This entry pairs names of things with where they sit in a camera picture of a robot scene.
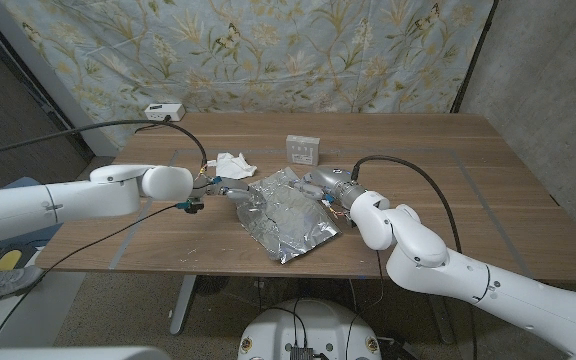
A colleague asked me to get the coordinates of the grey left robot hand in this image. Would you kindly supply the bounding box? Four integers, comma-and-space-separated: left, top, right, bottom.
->
205, 177, 264, 206

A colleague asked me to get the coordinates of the crinkled aluminum foil sheet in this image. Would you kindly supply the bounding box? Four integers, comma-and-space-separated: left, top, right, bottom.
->
236, 167, 343, 265

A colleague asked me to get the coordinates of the crumpled white napkin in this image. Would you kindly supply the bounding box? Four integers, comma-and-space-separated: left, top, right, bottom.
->
206, 151, 259, 181

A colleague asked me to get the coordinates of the small grey box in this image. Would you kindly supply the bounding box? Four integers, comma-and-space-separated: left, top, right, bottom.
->
285, 134, 321, 167

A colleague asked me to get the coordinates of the black round object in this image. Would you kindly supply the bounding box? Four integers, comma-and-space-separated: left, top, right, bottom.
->
195, 274, 229, 296

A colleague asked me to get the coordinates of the white power strip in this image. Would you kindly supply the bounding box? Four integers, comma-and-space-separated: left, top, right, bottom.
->
143, 103, 187, 123

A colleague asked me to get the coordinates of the grey metal table leg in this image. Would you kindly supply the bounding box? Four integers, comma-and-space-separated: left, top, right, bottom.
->
422, 292, 457, 345
169, 274, 197, 335

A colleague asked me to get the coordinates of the floral printed backdrop cloth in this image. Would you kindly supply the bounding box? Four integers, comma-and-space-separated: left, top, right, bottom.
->
0, 0, 497, 149

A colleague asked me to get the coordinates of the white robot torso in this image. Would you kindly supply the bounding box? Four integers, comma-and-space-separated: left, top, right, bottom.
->
237, 298, 383, 360

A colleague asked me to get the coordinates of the black backdrop stand pole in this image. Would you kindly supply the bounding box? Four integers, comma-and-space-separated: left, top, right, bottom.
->
449, 0, 499, 114

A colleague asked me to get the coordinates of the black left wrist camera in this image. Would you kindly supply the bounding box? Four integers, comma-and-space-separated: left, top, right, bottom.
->
177, 197, 207, 215

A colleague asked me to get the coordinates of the black power strip cord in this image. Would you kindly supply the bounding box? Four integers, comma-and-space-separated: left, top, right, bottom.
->
134, 115, 173, 134

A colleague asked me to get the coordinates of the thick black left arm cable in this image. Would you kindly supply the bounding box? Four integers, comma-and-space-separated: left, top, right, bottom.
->
0, 118, 209, 174

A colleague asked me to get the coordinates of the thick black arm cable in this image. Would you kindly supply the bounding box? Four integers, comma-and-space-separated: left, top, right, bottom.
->
350, 154, 479, 360
0, 118, 209, 174

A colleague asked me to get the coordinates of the thin black left wrist cable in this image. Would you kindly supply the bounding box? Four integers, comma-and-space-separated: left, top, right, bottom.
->
0, 202, 182, 349

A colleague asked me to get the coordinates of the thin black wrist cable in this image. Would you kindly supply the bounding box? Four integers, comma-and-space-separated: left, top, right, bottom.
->
0, 202, 182, 349
345, 248, 385, 360

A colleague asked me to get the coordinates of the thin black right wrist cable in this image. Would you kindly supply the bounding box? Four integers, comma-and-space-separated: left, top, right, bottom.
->
345, 248, 385, 360

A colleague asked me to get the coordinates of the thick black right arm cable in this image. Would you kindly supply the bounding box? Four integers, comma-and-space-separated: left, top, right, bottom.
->
350, 154, 479, 360

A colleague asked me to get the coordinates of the grey door frame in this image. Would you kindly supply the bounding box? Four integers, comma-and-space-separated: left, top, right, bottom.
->
0, 0, 121, 157

